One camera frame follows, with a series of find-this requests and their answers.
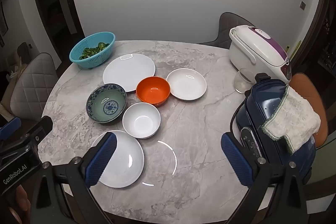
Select dark wooden door frame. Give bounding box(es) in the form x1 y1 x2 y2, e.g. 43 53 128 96
30 0 84 75

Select small white deep plate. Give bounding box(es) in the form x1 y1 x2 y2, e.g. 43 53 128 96
166 68 207 101

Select clear glass cup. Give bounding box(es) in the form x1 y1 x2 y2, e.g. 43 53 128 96
234 68 256 94

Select beige quilted chair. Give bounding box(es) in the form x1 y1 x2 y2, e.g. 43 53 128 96
10 53 59 119

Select white and purple rice cooker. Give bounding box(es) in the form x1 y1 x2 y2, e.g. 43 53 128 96
229 25 292 83

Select orange chair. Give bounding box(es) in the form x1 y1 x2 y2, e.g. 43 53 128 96
290 73 328 148

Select white bowl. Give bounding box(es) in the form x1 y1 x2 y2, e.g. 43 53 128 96
122 102 161 139

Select large white plate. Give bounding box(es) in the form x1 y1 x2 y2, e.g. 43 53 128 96
102 54 156 93

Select blue floral ceramic bowl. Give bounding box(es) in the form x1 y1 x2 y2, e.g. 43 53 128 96
86 83 128 125

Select white knitted cloth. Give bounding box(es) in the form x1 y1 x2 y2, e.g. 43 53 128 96
262 85 321 156

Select grey upholstered chair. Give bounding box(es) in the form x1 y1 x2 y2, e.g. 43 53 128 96
198 12 256 50

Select dark blue cooking appliance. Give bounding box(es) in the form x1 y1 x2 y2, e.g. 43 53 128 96
230 73 317 185

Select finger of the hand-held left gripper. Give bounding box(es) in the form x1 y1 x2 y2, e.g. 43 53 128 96
25 116 53 142
0 117 22 141

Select teal plastic colander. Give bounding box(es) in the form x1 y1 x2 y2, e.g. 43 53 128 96
69 32 116 69

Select green leafy vegetables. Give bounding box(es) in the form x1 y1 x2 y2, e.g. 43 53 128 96
79 41 111 60

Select orange bowl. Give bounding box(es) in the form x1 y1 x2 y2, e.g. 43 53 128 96
136 76 171 105

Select person's left hand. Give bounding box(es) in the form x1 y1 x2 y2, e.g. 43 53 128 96
8 184 31 216

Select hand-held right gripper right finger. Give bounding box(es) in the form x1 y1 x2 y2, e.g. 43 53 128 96
221 132 319 224

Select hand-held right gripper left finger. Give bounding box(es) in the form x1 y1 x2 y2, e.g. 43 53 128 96
31 132 117 224

